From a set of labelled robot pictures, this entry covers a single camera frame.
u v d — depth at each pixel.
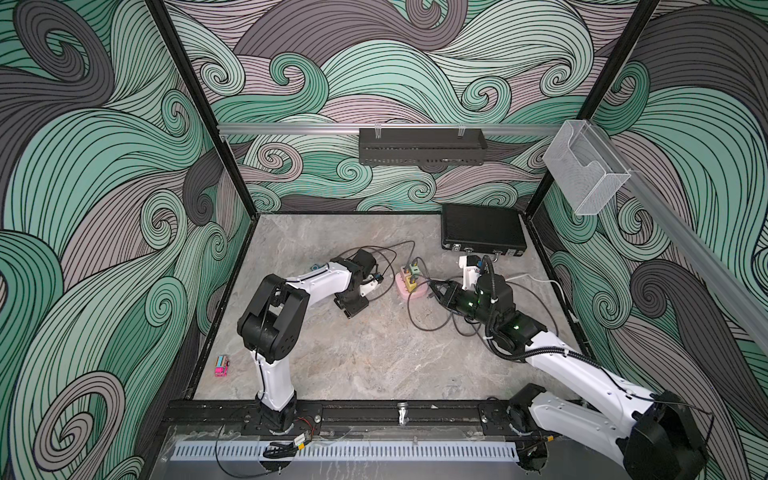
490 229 1.09
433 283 0.76
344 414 0.76
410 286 0.91
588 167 0.78
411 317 0.88
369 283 0.84
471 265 0.71
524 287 0.98
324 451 0.70
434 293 0.76
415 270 0.95
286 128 1.84
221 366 0.80
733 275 0.54
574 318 0.95
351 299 0.81
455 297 0.68
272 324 0.49
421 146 0.97
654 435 0.38
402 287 0.95
